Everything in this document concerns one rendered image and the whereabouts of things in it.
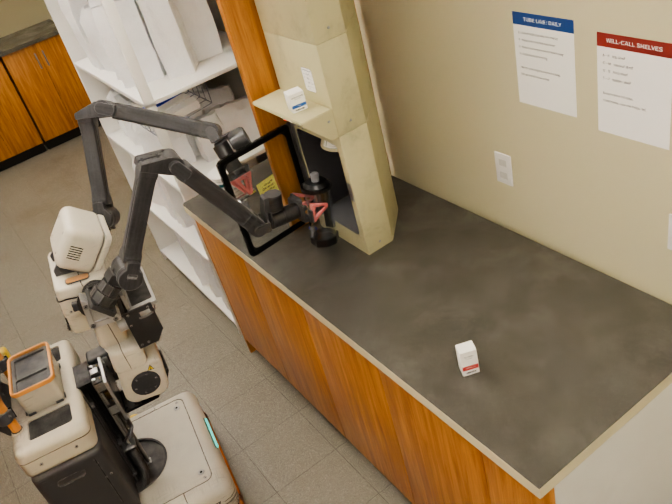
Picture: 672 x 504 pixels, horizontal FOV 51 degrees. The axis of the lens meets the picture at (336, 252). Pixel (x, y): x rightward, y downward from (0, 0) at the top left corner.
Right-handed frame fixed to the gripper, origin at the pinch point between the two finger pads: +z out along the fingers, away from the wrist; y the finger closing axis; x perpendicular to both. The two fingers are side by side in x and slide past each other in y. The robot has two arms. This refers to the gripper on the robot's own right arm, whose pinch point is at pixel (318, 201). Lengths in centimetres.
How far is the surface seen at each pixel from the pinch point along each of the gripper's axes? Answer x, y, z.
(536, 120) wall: -29, -56, 46
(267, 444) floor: 120, 26, -29
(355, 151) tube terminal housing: -19.9, -14.1, 8.3
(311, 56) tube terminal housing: -52, -10, -1
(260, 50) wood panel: -49, 23, -1
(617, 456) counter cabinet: 34, -118, 8
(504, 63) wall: -45, -45, 44
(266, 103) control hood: -35.1, 11.4, -7.7
